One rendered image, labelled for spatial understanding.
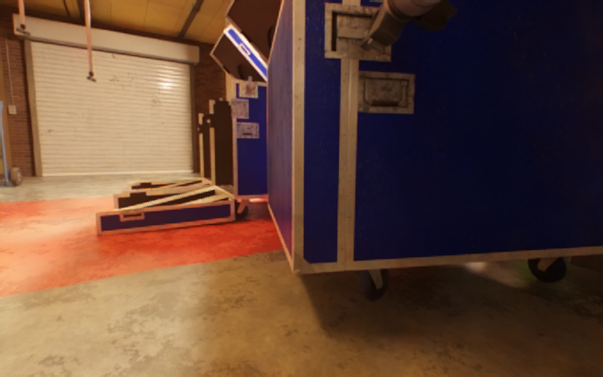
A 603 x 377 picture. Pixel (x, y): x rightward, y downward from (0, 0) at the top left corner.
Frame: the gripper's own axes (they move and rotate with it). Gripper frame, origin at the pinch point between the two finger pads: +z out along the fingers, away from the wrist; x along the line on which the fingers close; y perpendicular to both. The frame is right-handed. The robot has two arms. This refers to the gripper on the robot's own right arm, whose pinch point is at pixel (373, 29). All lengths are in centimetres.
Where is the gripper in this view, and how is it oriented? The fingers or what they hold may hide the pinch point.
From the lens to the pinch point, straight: 83.6
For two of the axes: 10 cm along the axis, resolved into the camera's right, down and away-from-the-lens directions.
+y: -9.0, -3.8, -2.0
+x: -3.9, 9.2, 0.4
